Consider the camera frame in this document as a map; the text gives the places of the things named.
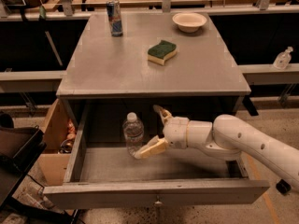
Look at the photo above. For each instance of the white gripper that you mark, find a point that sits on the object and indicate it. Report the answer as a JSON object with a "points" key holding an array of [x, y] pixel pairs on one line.
{"points": [[176, 132]]}

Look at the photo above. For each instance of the clear plastic water bottle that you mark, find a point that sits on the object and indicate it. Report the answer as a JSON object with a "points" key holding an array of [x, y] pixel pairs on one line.
{"points": [[133, 131]]}

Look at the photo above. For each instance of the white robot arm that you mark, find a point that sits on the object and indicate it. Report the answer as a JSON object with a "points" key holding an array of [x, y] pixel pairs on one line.
{"points": [[224, 138]]}

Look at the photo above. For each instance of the metal drawer knob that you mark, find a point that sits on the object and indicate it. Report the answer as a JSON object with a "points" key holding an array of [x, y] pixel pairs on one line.
{"points": [[158, 202]]}

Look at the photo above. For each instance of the open grey top drawer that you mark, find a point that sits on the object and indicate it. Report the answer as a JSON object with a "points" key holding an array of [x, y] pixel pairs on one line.
{"points": [[101, 174]]}

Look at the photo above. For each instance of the grey cabinet counter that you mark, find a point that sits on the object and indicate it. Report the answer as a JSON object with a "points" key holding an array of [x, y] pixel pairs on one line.
{"points": [[104, 66]]}

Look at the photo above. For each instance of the clear soap dispenser bottle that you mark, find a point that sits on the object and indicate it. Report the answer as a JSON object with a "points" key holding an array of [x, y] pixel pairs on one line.
{"points": [[283, 59]]}

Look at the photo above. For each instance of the green yellow sponge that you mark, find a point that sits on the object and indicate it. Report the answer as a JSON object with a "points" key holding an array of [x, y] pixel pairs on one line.
{"points": [[162, 52]]}

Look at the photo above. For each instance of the cardboard box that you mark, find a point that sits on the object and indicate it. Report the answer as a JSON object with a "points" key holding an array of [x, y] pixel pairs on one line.
{"points": [[53, 164]]}

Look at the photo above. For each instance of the white paper bowl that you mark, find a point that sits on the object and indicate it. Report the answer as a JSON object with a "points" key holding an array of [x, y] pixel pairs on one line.
{"points": [[189, 22]]}

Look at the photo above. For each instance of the blue energy drink can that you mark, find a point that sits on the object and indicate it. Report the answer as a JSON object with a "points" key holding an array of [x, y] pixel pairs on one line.
{"points": [[114, 17]]}

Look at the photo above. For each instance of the black chair caster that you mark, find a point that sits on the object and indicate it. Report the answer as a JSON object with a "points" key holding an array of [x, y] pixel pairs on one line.
{"points": [[283, 187]]}

